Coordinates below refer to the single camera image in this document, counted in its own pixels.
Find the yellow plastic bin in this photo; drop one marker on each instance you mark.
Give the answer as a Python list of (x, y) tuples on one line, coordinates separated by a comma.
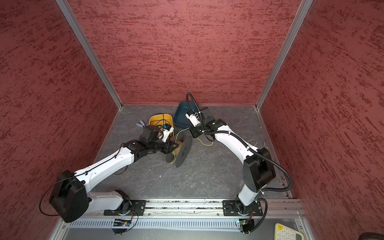
[(157, 121)]

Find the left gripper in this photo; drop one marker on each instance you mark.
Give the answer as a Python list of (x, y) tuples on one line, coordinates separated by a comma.
[(168, 147)]

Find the yellow white calculator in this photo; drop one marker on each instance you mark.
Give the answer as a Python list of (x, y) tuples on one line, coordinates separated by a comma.
[(285, 233)]

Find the aluminium front rail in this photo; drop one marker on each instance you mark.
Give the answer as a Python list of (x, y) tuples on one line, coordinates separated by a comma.
[(204, 208)]

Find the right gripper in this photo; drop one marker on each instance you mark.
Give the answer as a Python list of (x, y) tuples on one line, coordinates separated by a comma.
[(193, 129)]

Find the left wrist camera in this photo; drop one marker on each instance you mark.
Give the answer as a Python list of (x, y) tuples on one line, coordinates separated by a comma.
[(168, 132)]

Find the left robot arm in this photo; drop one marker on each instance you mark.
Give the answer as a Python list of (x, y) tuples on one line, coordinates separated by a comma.
[(72, 194)]

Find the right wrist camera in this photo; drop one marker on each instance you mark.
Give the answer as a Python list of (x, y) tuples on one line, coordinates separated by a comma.
[(193, 118)]

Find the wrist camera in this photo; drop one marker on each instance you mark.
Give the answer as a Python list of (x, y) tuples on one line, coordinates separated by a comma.
[(168, 132), (193, 118)]

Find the perforated cable tray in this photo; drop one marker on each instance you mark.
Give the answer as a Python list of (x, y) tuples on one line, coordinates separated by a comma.
[(230, 225)]

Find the brown tape roll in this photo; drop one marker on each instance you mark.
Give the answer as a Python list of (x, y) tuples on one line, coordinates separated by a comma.
[(121, 171)]

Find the black cable spool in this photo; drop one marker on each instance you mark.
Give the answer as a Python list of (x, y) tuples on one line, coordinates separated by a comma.
[(179, 155)]

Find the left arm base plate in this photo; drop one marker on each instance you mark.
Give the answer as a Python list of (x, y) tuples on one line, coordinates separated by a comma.
[(128, 208)]

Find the black corrugated conduit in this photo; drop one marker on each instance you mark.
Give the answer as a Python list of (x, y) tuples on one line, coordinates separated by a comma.
[(190, 98)]

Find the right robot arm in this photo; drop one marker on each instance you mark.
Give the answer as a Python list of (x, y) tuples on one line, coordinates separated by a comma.
[(258, 172)]

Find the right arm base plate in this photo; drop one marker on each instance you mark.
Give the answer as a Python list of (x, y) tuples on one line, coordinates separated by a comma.
[(236, 208)]

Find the teal plastic bin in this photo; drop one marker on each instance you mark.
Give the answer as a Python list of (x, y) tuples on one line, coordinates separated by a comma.
[(180, 120)]

